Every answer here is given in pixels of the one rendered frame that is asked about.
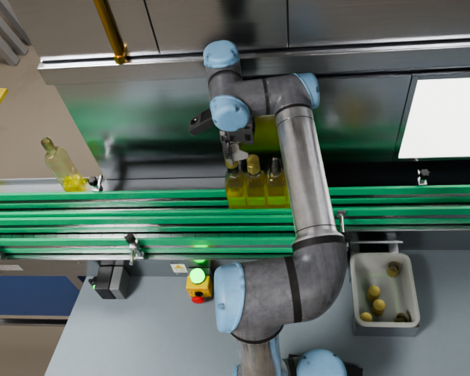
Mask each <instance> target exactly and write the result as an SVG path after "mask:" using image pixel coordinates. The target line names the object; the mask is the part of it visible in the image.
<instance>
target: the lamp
mask: <svg viewBox="0 0 470 376"><path fill-rule="evenodd" d="M190 279H191V281H192V282H193V283H194V284H201V283H203V282H204V280H205V274H204V272H203V271H202V270H201V269H193V270H192V271H191V273H190Z"/></svg>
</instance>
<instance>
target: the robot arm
mask: <svg viewBox="0 0 470 376"><path fill-rule="evenodd" d="M204 65H205V68H206V72H207V84H208V88H209V95H210V108H208V109H206V110H205V111H203V112H201V113H200V114H198V115H196V116H194V117H192V118H191V119H190V122H189V130H188V131H189V132H190V133H191V134H192V135H193V136H196V135H198V134H200V133H201V132H203V131H206V130H207V129H208V128H211V127H213V126H214V125H215V126H216V127H217V128H219V134H220V140H221V142H222V149H223V153H224V156H225V159H226V161H228V162H229V164H231V165H232V166H234V161H238V160H244V159H247V158H248V157H249V155H248V153H247V152H245V151H241V150H240V149H239V145H238V144H237V143H240V142H244V143H245V145H253V144H254V134H255V118H254V117H255V116H266V115H272V114H274V115H275V122H276V126H277V131H278V139H279V143H280V148H281V156H282V161H283V168H284V173H285V178H286V185H287V190H288V195H289V202H290V207H291V211H292V220H293V224H294V229H295V237H296V238H295V240H294V242H293V243H292V252H293V256H288V257H277V258H272V259H265V260H255V261H249V262H244V263H238V262H234V263H232V264H228V265H224V266H220V267H218V268H217V269H216V271H215V273H214V297H215V311H216V326H217V329H218V331H219V332H221V333H230V334H231V335H232V336H233V337H234V338H235V339H236V340H237V344H238V348H239V355H240V359H241V363H240V364H239V365H236V366H234V368H233V371H232V376H347V371H346V368H345V365H344V363H343V362H342V361H341V359H340V358H339V357H338V356H337V355H335V353H333V352H332V351H329V350H327V349H323V348H315V349H312V350H310V351H308V352H306V353H305V354H303V355H302V356H301V357H290V358H285V359H281V355H280V343H279V333H280V332H281V331H282V329H283V327H284V325H287V324H293V323H298V322H308V321H312V320H314V319H317V318H318V317H320V316H321V315H323V314H324V313H325V312H326V311H327V310H329V308H330V307H331V306H332V305H333V303H334V302H335V300H336V299H337V297H338V295H339V293H340V291H341V288H342V285H343V283H344V280H345V273H346V269H347V248H346V244H345V238H344V236H343V235H342V234H341V233H339V232H338V231H337V230H336V223H335V219H334V215H333V209H332V205H331V201H330V194H329V190H328V184H327V180H326V176H325V170H324V166H323V162H322V155H321V151H320V147H319V141H318V137H317V133H316V126H315V122H314V118H313V112H312V109H315V108H317V107H318V106H319V100H320V95H319V84H318V81H317V78H316V76H315V75H314V74H313V73H310V72H308V73H299V74H296V73H292V74H291V75H282V76H276V77H270V78H259V79H253V80H247V81H244V80H243V79H242V71H241V66H240V56H239V52H238V48H237V47H236V45H235V44H234V43H232V42H231V41H228V40H219V41H215V42H212V43H211V44H209V45H208V46H207V47H206V48H205V50H204Z"/></svg>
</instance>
